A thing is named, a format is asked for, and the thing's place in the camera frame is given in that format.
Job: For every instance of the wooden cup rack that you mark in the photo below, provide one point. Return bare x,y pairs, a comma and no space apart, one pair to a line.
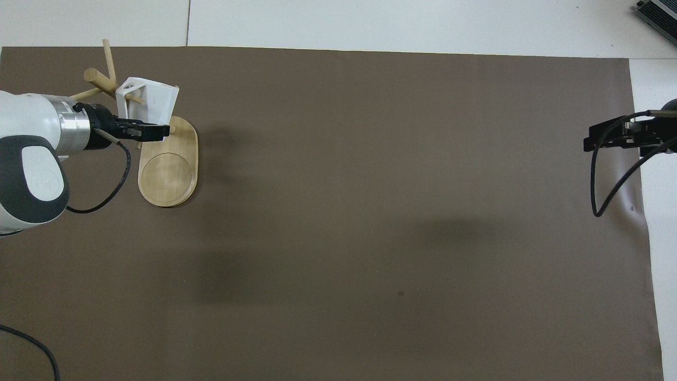
168,174

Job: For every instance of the grey ribbed metal box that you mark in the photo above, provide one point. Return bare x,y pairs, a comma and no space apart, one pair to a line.
661,15

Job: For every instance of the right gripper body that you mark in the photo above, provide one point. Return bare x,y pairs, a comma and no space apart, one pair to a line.
661,140

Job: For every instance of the white angular cup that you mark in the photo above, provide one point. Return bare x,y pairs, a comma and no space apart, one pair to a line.
156,103

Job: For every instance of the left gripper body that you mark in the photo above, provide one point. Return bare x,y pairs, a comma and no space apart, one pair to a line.
100,127

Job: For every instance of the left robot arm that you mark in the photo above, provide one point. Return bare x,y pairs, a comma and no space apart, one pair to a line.
31,121

